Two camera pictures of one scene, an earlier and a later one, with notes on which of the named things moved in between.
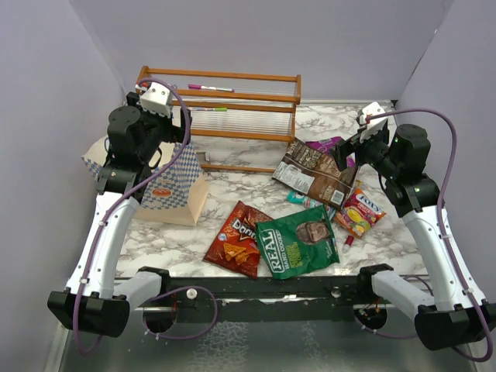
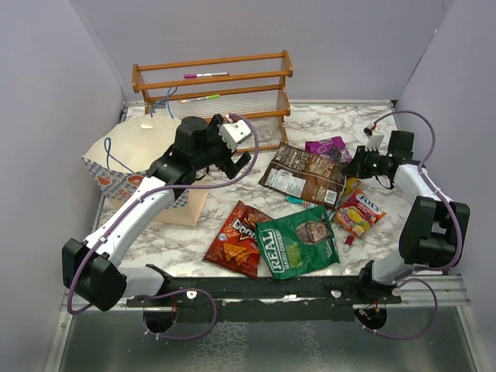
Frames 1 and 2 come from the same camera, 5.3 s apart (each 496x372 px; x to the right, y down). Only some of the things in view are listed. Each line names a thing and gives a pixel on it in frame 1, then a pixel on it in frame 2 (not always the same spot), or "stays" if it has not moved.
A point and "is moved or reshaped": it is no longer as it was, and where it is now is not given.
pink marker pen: (198, 87) → (194, 76)
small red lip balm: (349, 242) stays
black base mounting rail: (324, 298) stays
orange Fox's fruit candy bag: (359, 213) stays
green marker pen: (209, 108) → (208, 97)
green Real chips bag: (297, 243) stays
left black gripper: (176, 133) → (229, 165)
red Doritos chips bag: (235, 246) stays
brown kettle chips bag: (315, 173) is moved or reshaped
